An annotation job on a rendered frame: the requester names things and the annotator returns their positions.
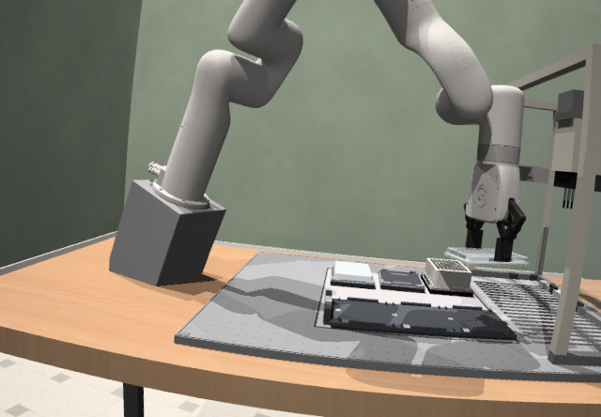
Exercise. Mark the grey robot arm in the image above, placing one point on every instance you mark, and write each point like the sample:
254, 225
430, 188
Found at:
260, 28

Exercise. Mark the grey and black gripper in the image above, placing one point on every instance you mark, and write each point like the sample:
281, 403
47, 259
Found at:
494, 189

